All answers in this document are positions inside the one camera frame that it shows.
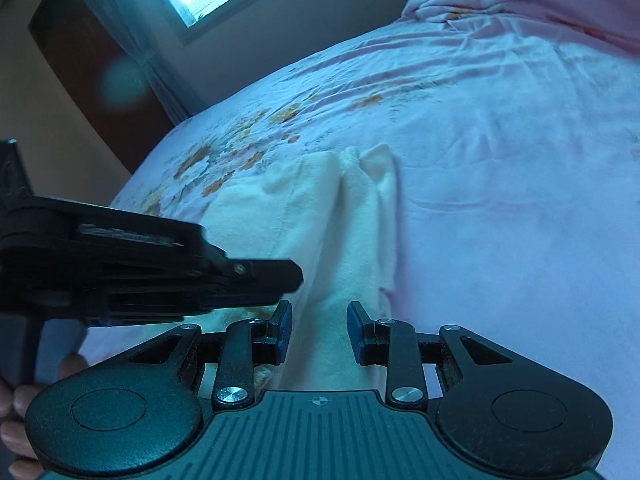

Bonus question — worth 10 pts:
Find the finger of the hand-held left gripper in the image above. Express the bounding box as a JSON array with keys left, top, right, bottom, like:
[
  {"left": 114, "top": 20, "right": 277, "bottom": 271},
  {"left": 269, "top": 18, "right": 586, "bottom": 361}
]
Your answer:
[{"left": 220, "top": 259, "right": 305, "bottom": 309}]

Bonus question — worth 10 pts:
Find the pink floral bed sheet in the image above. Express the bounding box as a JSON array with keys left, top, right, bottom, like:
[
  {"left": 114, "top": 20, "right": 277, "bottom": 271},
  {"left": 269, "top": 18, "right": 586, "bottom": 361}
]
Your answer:
[{"left": 80, "top": 0, "right": 640, "bottom": 480}]

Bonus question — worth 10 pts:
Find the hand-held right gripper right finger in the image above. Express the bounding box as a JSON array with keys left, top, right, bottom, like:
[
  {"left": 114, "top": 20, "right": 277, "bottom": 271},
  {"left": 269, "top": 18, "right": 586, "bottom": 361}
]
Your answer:
[{"left": 346, "top": 301, "right": 513, "bottom": 404}]

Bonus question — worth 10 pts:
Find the grey curtain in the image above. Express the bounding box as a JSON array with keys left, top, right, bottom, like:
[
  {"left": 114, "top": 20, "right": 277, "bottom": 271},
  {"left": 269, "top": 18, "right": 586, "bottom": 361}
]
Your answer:
[{"left": 65, "top": 0, "right": 202, "bottom": 126}]

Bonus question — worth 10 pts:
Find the brown wooden door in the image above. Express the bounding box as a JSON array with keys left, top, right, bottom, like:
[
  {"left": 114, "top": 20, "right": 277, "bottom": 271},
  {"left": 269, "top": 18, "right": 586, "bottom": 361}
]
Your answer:
[{"left": 27, "top": 0, "right": 175, "bottom": 176}]

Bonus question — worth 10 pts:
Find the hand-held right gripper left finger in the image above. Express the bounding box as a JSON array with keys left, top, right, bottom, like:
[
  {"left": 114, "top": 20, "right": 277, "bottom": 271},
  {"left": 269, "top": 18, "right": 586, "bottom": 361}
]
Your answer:
[{"left": 127, "top": 300, "right": 294, "bottom": 407}]

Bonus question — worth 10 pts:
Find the white small cloth garment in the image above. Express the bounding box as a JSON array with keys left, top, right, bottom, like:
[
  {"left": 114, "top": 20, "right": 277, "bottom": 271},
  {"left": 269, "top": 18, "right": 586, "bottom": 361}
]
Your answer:
[{"left": 197, "top": 142, "right": 403, "bottom": 394}]

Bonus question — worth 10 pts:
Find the person's left hand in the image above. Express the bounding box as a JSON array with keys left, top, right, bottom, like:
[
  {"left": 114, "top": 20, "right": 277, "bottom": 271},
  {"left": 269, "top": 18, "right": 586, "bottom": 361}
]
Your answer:
[{"left": 0, "top": 352, "right": 92, "bottom": 480}]

